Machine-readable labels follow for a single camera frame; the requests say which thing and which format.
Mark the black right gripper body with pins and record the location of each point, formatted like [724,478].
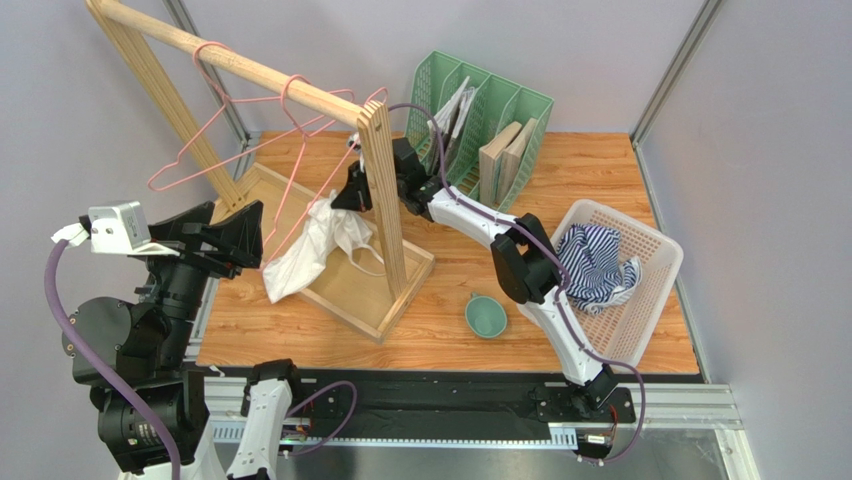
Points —
[396,179]

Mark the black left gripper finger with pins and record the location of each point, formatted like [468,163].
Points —
[242,230]
[172,229]

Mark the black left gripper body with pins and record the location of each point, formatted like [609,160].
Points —
[207,258]

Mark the blue white striped tank top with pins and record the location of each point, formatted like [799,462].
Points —
[597,278]

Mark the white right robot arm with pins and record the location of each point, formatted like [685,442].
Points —
[527,268]

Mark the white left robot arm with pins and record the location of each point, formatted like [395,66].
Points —
[152,412]

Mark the wooden clothes rack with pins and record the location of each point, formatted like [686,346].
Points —
[266,166]

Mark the green plastic file organizer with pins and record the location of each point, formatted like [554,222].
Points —
[497,103]

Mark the green ceramic cup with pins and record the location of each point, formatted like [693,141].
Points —
[485,317]

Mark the white plastic basket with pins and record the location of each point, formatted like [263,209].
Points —
[619,333]

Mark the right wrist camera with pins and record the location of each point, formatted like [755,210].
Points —
[354,144]

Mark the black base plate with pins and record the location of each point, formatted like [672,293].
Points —
[438,405]

